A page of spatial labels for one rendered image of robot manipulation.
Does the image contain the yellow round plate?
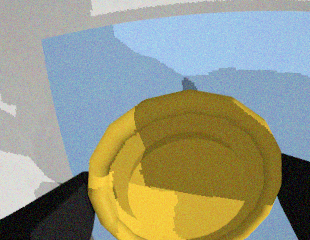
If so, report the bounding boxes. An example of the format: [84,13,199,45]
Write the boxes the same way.
[87,89,282,240]

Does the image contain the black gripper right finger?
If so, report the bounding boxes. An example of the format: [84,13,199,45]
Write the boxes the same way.
[276,152,310,240]

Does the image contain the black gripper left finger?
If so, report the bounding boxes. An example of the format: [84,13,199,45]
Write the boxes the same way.
[0,171,95,240]

